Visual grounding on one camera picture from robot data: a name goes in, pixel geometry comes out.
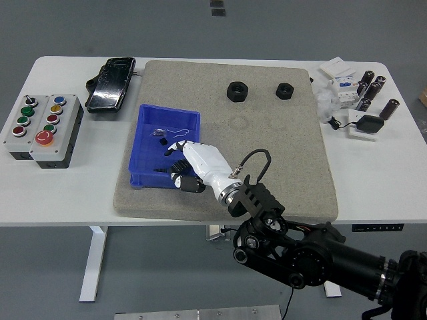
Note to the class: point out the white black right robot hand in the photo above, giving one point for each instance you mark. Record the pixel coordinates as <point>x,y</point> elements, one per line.
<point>207,163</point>

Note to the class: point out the large black gear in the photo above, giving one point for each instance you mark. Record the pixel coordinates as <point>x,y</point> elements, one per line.
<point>179,166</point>

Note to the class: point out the blue plastic bin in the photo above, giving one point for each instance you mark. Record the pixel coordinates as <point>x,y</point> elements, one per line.
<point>150,153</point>

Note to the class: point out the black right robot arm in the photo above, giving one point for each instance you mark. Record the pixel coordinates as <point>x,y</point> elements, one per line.
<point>317,263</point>

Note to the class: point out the silver under-table socket box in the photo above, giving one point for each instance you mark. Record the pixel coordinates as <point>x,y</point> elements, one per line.
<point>213,232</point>

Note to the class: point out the large black hex nut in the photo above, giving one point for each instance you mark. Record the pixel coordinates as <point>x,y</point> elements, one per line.
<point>233,95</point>

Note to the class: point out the small black hex nut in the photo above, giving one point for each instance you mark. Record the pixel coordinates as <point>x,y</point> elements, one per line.
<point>283,94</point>

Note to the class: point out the grey emergency-stop button box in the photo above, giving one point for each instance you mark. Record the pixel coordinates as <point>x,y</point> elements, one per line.
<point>63,133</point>

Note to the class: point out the grey four-button control box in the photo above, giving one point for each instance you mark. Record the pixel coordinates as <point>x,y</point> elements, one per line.
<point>16,146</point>

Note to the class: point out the brown cardboard box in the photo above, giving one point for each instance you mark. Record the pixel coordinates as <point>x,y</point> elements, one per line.
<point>423,95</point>

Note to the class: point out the small black cube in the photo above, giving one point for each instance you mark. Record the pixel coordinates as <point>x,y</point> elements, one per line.
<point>162,142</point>

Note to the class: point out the small clear parts bag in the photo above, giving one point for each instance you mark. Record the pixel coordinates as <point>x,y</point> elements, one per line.
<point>158,132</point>

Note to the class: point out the grey-brown foam mat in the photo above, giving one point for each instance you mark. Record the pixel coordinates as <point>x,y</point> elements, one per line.
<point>267,133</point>

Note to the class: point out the black device in plastic wrap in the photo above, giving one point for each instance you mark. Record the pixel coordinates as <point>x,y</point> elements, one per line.
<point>108,86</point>

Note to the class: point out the clear crumpled plastic bag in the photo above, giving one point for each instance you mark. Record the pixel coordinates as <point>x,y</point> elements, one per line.
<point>326,103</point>

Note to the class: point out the black floor plate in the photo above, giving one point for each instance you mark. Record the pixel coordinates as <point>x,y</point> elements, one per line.
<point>217,3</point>
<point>218,12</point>

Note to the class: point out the white table leg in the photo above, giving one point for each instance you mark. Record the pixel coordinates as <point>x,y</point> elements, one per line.
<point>333,290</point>
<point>93,263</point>

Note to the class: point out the white circuit breaker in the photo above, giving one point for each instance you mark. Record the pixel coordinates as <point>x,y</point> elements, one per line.
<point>345,90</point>

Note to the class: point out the white flat carton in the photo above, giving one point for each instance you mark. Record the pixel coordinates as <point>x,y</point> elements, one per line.
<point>337,68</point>

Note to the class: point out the black cylindrical capacitor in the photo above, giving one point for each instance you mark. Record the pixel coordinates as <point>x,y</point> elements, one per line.
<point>373,91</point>
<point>363,104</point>
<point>389,109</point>
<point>379,81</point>
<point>368,76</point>
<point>361,88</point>

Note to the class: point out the black table control panel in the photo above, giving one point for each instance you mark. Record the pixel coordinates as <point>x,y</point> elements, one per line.
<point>377,227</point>

